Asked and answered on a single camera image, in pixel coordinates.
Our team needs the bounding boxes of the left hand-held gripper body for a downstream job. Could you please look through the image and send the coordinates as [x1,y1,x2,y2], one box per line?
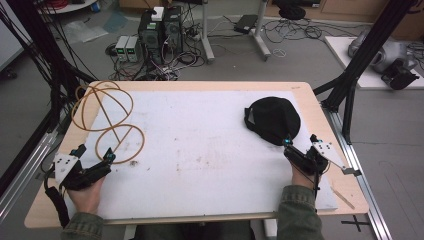
[52,153,113,192]

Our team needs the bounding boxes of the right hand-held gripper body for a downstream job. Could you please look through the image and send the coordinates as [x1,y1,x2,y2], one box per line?
[289,141,363,177]

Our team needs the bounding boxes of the black hat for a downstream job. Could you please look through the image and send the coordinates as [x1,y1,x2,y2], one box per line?
[243,96,302,147]

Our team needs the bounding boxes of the person's right hand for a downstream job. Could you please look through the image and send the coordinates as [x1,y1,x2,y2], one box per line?
[290,163,323,192]

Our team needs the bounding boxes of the person's left hand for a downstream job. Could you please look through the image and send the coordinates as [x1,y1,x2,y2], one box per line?
[66,176,106,216]

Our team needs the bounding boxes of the wooden table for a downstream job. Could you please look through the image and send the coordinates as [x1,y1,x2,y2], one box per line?
[23,80,371,230]

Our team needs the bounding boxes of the thin wooden stick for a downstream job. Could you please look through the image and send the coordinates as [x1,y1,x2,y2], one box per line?
[329,185,356,211]

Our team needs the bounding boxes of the white floor platform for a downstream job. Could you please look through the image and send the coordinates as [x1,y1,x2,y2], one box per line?
[323,35,424,91]

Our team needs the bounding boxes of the white foam mat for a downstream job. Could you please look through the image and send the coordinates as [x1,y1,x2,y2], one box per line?
[64,89,340,221]

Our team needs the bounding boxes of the black device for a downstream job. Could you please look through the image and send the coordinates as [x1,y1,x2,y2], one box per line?
[380,58,421,91]

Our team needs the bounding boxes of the grey power supply unit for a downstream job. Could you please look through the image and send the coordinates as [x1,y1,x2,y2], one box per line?
[125,35,141,63]
[114,35,130,62]

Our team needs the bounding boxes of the grey metal stand leg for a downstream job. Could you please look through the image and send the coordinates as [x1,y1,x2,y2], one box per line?
[251,0,273,62]
[200,0,216,65]

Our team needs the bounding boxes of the grey robot shell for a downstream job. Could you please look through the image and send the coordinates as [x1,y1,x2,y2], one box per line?
[347,29,418,75]

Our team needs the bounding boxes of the clear plastic sheet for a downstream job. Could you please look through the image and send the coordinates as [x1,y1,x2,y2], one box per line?
[62,19,110,45]

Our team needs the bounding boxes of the flat black box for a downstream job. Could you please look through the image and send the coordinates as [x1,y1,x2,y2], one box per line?
[233,13,260,35]

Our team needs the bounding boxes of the black computer tower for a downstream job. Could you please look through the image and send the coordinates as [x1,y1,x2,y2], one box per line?
[162,5,184,56]
[137,9,165,65]

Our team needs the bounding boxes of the black round stool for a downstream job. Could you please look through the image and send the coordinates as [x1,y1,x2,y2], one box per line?
[278,3,307,21]

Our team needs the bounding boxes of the round white table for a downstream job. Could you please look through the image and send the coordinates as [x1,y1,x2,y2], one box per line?
[37,0,98,15]

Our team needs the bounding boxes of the small white box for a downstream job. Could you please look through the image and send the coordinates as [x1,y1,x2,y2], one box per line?
[150,6,165,22]

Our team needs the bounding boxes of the aluminium rail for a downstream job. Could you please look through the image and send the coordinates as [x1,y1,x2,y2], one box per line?
[0,128,60,223]
[320,105,394,240]

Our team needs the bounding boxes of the thick black sleeved cable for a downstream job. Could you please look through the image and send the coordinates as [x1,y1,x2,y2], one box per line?
[42,167,72,230]

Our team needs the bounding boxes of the thin black cable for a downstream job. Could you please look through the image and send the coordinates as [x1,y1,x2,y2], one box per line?
[311,165,322,214]

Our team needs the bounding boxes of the black metal frame post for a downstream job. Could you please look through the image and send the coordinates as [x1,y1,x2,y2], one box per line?
[312,0,420,146]
[0,0,98,138]

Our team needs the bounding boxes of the tangle of floor cables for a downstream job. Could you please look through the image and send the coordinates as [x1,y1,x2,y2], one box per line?
[104,19,208,82]

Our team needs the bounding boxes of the black loose floor cables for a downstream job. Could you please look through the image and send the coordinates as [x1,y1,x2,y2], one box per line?
[259,15,354,45]

